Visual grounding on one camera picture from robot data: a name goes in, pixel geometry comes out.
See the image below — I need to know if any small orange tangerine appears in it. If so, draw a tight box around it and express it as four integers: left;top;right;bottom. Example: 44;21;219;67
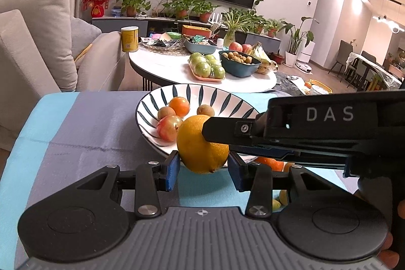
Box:
169;97;190;118

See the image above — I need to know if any light blue snack tray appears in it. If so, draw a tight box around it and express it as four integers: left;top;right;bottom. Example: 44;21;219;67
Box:
183;37;217;55

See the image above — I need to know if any orange rectangular box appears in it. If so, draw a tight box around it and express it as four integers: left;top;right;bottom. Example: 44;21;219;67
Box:
182;25;211;38

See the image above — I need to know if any person's right hand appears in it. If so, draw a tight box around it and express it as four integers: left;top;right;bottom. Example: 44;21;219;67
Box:
353;187;400;270

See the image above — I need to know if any yellow tin can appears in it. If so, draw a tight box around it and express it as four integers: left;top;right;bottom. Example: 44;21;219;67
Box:
121;26;139;52

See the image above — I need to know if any tall white potted plant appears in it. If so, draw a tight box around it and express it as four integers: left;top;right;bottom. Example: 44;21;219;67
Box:
279;16;319;67

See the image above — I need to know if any glass vase with plant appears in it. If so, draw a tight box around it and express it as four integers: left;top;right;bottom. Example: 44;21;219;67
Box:
221;8;251;47

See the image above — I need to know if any red apple on table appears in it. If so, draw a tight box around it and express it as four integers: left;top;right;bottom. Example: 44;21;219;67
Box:
229;42;243;52

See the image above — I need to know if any bunch of yellow bananas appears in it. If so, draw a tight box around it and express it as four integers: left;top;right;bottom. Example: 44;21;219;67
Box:
249;42;279;75

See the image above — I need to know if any white bowl with blue stripes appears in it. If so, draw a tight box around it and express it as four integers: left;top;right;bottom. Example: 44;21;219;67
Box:
135;84;258;157

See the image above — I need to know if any grey dining chair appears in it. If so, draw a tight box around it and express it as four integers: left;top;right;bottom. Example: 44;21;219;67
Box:
328;40;353;75

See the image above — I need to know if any large yellow orange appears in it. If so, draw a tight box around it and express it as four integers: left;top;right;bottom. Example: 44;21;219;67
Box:
176;114;229;174

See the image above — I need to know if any grey tv cabinet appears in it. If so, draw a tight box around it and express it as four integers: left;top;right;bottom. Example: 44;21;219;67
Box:
91;16;281;53

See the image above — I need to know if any red apple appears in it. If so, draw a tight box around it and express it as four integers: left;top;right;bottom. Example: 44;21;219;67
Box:
229;42;243;52
156;115;183;142

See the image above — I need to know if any round white coffee table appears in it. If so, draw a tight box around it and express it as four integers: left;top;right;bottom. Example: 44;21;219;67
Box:
129;46;277;93

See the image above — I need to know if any round brown kiwi fruit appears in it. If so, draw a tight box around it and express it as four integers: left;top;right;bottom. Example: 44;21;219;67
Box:
197;105;215;116

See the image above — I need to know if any teal bowl of longans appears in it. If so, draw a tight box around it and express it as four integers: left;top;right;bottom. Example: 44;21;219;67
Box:
219;51;261;78

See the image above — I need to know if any dark marble side table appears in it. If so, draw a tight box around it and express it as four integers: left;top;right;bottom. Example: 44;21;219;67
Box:
273;71;306;97

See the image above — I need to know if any tray of green apples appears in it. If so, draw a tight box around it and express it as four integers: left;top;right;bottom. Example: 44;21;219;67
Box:
188;53;226;83

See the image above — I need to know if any grey fabric sofa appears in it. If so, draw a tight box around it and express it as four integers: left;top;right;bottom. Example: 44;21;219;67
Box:
1;10;127;151

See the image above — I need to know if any potted green plant left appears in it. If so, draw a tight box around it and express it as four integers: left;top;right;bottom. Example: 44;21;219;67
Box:
117;0;151;17

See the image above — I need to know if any grey back cushion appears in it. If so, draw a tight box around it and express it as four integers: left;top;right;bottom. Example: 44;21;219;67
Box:
1;0;77;92

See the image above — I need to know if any blue grey striped tablecloth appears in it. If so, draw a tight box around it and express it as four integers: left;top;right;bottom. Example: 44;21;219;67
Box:
0;90;355;270

